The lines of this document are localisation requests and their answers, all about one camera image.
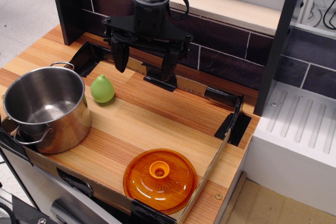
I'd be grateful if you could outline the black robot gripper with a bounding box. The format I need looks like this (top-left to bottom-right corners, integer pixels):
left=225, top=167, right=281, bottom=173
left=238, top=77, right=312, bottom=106
left=102, top=0, right=193, bottom=82

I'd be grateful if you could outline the stainless steel pot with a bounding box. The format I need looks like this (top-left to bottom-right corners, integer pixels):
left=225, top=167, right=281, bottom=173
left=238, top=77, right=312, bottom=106
left=3, top=61, right=91, bottom=154

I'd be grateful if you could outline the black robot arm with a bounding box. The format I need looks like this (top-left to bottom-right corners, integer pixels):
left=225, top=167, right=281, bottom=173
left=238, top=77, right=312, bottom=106
left=103, top=0, right=193, bottom=82

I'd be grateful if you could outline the orange glass pot lid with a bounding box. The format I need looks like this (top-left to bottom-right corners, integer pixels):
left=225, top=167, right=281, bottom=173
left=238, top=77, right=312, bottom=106
left=123, top=148, right=198, bottom=215

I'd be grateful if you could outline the cardboard fence with black tape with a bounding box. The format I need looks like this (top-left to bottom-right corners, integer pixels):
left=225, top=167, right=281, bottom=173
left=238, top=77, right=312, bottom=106
left=0, top=40, right=253, bottom=224

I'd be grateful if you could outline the green plastic pear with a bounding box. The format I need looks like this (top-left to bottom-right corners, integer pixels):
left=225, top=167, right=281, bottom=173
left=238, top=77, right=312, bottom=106
left=90, top=74, right=114, bottom=103

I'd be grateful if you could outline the white sink drainboard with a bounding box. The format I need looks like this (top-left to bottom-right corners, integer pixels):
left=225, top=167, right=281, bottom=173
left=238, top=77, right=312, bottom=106
left=244, top=82, right=335, bottom=215

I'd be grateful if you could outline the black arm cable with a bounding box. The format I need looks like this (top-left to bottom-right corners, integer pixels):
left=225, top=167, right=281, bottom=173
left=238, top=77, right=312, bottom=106
left=165, top=0, right=190, bottom=21

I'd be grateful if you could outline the silver oven door handle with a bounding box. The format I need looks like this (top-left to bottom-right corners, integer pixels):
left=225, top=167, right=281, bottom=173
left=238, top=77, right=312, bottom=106
left=50, top=199, right=121, bottom=223

